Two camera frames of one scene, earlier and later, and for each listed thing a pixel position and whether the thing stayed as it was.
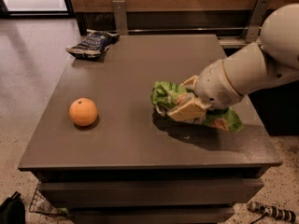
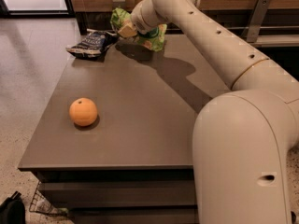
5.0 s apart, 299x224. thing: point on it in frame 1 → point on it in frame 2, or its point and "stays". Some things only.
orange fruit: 83,111 stays
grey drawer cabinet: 101,150 stays
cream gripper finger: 190,109 → 128,30
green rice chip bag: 163,94 → 152,39
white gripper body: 212,85 → 139,20
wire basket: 40,204 stays
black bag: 12,210 stays
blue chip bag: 93,44 stays
